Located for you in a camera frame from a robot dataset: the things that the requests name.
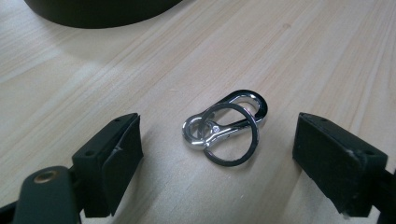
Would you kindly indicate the black round object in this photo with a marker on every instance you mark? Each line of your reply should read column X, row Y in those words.
column 102, row 12

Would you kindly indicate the silver carabiner clip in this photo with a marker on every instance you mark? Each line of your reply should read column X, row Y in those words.
column 199, row 141

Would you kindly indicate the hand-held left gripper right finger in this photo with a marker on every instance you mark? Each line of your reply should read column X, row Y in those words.
column 336, row 158

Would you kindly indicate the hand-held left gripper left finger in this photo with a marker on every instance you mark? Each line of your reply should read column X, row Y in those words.
column 106, row 161

